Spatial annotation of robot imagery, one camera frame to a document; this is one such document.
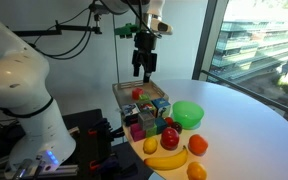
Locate magenta toy block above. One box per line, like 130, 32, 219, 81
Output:
129, 123, 147, 142

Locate black looping cables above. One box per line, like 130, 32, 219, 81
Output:
33, 0, 97, 62

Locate dark window frame post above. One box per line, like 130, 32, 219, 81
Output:
192, 0, 230, 82

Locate green plastic bowl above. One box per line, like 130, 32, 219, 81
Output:
171, 100, 205, 130

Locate dark green toy block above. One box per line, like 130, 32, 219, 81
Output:
145, 125, 158, 138

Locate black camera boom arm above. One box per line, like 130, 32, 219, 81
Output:
12, 19, 103, 38

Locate black equipment stand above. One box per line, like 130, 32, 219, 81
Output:
0, 108, 152, 180

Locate grey toy block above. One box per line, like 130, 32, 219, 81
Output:
137, 110, 156, 131

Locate yellow toy banana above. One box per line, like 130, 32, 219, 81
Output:
143, 145, 189, 171

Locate blue toy block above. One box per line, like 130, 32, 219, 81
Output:
154, 116, 168, 135

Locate blue soft cube number four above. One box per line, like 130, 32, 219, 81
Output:
151, 97, 172, 118

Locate yellow toy lemon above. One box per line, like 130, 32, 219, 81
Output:
142, 136, 159, 155

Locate black camera on boom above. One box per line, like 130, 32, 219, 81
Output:
88, 2, 111, 28

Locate yellow-orange toy fruit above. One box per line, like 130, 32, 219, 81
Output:
186, 161, 208, 180

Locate black clamp red handle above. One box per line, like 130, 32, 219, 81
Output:
89, 154, 139, 180
87, 118, 125, 145

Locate green soft cube red bird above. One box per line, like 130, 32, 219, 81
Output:
136, 100, 158, 117

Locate red toy apple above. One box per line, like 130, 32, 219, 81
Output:
160, 127, 181, 151

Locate round orange toy fruit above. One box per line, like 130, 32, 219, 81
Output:
187, 133, 209, 157

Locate glass office building outside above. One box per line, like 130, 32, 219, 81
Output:
210, 19, 288, 82

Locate red toy block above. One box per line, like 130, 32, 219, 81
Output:
131, 87, 145, 101

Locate dark purple toy plum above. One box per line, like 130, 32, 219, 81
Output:
171, 121, 183, 135

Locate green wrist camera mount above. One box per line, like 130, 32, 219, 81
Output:
114, 23, 139, 40

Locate light green toy block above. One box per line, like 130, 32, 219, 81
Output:
138, 93, 152, 102

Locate dark window railing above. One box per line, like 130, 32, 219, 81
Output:
200, 69, 288, 121

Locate thin hanging cable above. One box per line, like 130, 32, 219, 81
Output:
111, 14, 121, 84

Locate small red tomato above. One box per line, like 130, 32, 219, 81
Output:
164, 116, 175, 127

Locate wooden tray box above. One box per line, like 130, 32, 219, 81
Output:
112, 78, 170, 110

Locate aluminium mounting rail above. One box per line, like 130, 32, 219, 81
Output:
0, 162, 79, 180

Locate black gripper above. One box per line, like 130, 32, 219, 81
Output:
131, 31, 159, 84

